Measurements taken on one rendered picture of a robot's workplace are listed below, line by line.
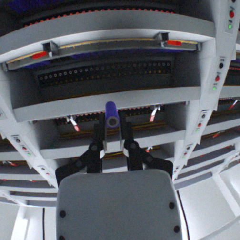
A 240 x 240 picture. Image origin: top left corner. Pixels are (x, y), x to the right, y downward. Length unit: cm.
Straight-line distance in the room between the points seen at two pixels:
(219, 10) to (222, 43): 9
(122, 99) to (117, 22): 19
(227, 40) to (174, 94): 24
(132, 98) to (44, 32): 26
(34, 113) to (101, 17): 30
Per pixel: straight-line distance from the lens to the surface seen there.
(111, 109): 15
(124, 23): 28
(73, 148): 46
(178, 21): 34
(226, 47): 45
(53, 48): 31
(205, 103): 47
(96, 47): 32
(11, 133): 49
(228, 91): 56
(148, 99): 33
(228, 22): 44
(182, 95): 39
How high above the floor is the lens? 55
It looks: 37 degrees up
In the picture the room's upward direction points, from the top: 176 degrees clockwise
